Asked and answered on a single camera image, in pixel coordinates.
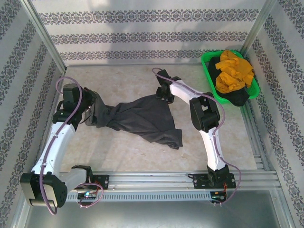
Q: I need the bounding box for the left aluminium frame post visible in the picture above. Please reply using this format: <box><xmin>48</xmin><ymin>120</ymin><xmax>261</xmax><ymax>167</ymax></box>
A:
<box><xmin>21</xmin><ymin>0</ymin><xmax>67</xmax><ymax>73</ymax></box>

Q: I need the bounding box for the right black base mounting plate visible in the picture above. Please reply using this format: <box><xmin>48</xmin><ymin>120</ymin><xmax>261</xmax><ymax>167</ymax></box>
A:
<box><xmin>193</xmin><ymin>172</ymin><xmax>236</xmax><ymax>190</ymax></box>

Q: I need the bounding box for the right small circuit board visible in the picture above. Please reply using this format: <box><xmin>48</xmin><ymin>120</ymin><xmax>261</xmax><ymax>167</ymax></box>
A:
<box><xmin>210</xmin><ymin>190</ymin><xmax>227</xmax><ymax>203</ymax></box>

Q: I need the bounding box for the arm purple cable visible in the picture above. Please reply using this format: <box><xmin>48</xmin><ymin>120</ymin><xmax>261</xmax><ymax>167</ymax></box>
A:
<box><xmin>152</xmin><ymin>67</ymin><xmax>243</xmax><ymax>207</ymax></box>
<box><xmin>40</xmin><ymin>76</ymin><xmax>104</xmax><ymax>217</ymax></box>

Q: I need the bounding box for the aluminium side rail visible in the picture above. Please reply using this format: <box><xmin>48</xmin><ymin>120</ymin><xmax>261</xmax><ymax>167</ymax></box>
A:
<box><xmin>244</xmin><ymin>102</ymin><xmax>279</xmax><ymax>172</ymax></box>

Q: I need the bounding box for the black t-shirt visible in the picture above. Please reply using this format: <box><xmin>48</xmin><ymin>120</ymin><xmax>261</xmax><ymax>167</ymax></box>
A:
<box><xmin>208</xmin><ymin>56</ymin><xmax>250</xmax><ymax>107</ymax></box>

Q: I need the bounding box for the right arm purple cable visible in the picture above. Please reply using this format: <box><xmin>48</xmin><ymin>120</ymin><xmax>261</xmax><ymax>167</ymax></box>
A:
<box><xmin>152</xmin><ymin>67</ymin><xmax>243</xmax><ymax>207</ymax></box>

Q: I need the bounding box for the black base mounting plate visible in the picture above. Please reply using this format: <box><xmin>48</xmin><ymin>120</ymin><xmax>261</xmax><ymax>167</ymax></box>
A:
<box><xmin>89</xmin><ymin>174</ymin><xmax>110</xmax><ymax>190</ymax></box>
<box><xmin>193</xmin><ymin>172</ymin><xmax>236</xmax><ymax>190</ymax></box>

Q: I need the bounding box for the slotted grey cable duct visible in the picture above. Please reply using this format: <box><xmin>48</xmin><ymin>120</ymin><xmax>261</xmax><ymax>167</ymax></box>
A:
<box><xmin>66</xmin><ymin>191</ymin><xmax>212</xmax><ymax>202</ymax></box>

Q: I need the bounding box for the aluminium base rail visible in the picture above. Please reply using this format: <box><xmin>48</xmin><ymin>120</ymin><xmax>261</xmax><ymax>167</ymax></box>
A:
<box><xmin>59</xmin><ymin>170</ymin><xmax>279</xmax><ymax>190</ymax></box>

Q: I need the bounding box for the aluminium frame post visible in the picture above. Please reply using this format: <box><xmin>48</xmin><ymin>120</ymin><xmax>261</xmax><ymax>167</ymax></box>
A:
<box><xmin>21</xmin><ymin>0</ymin><xmax>67</xmax><ymax>73</ymax></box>
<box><xmin>239</xmin><ymin>0</ymin><xmax>279</xmax><ymax>57</ymax></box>

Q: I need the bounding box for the left small circuit board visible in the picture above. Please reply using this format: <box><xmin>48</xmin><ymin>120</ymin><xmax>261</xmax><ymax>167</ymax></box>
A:
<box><xmin>77</xmin><ymin>191</ymin><xmax>98</xmax><ymax>200</ymax></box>

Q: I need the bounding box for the right aluminium frame post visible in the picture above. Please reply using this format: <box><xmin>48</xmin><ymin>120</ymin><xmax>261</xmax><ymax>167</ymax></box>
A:
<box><xmin>239</xmin><ymin>0</ymin><xmax>279</xmax><ymax>57</ymax></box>

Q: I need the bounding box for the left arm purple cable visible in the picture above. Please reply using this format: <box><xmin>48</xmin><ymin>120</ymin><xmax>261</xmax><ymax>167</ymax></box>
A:
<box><xmin>40</xmin><ymin>76</ymin><xmax>104</xmax><ymax>217</ymax></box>

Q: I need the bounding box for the yellow t-shirt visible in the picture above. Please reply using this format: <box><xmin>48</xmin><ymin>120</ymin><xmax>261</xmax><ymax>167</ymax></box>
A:
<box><xmin>215</xmin><ymin>50</ymin><xmax>255</xmax><ymax>94</ymax></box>

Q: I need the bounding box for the dark grey t-shirt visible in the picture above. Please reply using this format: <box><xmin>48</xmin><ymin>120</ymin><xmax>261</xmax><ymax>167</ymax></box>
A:
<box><xmin>86</xmin><ymin>91</ymin><xmax>183</xmax><ymax>150</ymax></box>

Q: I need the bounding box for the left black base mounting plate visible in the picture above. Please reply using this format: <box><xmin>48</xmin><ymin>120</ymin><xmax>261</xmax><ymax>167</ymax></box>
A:
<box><xmin>89</xmin><ymin>174</ymin><xmax>110</xmax><ymax>190</ymax></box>

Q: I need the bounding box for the green plastic basket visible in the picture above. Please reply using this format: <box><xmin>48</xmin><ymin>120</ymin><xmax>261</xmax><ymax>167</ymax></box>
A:
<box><xmin>201</xmin><ymin>49</ymin><xmax>261</xmax><ymax>105</ymax></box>

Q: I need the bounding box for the small circuit board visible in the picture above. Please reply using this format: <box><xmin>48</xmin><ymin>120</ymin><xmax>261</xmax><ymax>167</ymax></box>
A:
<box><xmin>210</xmin><ymin>190</ymin><xmax>227</xmax><ymax>203</ymax></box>
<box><xmin>77</xmin><ymin>191</ymin><xmax>98</xmax><ymax>200</ymax></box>

